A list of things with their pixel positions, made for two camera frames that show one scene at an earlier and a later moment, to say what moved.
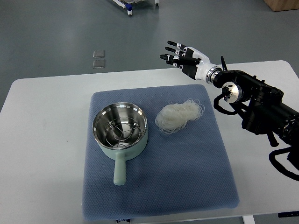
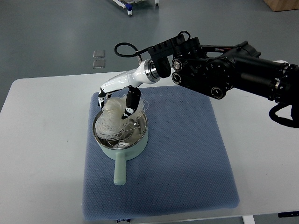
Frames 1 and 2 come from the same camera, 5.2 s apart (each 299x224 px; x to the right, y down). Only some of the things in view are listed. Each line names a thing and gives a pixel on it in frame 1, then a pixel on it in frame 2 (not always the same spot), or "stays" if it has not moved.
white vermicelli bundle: x=173 y=117 -> x=110 y=125
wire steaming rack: x=122 y=132 stays
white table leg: x=249 y=219 stays
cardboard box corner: x=282 y=5 stays
